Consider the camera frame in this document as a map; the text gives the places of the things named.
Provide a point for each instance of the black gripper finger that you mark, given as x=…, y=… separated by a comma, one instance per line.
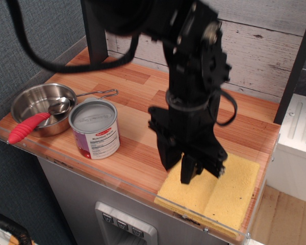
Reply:
x=190, y=167
x=169, y=150

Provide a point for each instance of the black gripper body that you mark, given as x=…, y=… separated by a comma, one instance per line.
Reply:
x=195, y=134

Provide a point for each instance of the yellow cloth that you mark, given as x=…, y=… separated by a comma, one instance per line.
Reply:
x=218, y=203

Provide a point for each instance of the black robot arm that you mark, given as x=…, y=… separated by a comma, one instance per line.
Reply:
x=191, y=36

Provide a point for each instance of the toy tin can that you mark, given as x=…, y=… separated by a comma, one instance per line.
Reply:
x=95, y=128

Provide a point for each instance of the silver dispenser panel with buttons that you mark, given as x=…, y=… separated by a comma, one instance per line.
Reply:
x=118, y=227

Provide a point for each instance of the grey toy fridge cabinet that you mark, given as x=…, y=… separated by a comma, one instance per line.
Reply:
x=78, y=194

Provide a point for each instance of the white appliance at right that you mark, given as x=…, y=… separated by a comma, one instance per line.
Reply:
x=287, y=169

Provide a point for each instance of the orange object bottom left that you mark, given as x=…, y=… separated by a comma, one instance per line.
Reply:
x=13, y=241

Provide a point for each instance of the black and white base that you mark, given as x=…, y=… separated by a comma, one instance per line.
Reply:
x=9, y=227

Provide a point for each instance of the dark right post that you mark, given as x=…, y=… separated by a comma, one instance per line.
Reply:
x=292, y=82

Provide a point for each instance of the spoon with red handle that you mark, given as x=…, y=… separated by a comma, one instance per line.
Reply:
x=23, y=129

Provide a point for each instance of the steel pot with wire handle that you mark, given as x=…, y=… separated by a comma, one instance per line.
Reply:
x=38, y=98

